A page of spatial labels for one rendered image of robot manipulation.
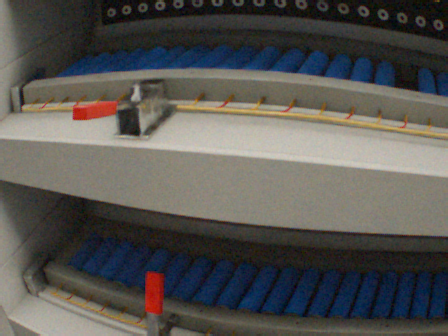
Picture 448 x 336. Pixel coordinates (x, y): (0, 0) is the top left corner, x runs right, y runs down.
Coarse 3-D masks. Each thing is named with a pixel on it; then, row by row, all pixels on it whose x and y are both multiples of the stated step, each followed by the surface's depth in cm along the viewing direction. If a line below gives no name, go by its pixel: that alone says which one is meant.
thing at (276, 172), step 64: (64, 64) 53; (0, 128) 42; (64, 128) 39; (192, 128) 36; (256, 128) 35; (320, 128) 35; (64, 192) 40; (128, 192) 37; (192, 192) 35; (256, 192) 33; (320, 192) 32; (384, 192) 30
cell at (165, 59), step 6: (174, 48) 46; (180, 48) 47; (162, 54) 45; (168, 54) 45; (174, 54) 45; (180, 54) 46; (156, 60) 44; (162, 60) 44; (168, 60) 44; (174, 60) 45; (144, 66) 43; (150, 66) 43; (156, 66) 43; (162, 66) 43
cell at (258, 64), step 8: (264, 48) 44; (272, 48) 44; (256, 56) 42; (264, 56) 42; (272, 56) 43; (280, 56) 44; (248, 64) 40; (256, 64) 40; (264, 64) 41; (272, 64) 42
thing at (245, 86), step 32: (32, 96) 44; (64, 96) 43; (96, 96) 41; (192, 96) 38; (224, 96) 38; (256, 96) 37; (288, 96) 36; (320, 96) 35; (352, 96) 34; (384, 96) 33; (416, 96) 32; (384, 128) 32
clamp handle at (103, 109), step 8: (136, 88) 35; (136, 96) 36; (88, 104) 31; (96, 104) 31; (104, 104) 31; (112, 104) 32; (120, 104) 33; (128, 104) 34; (136, 104) 35; (80, 112) 29; (88, 112) 30; (96, 112) 30; (104, 112) 31; (112, 112) 32
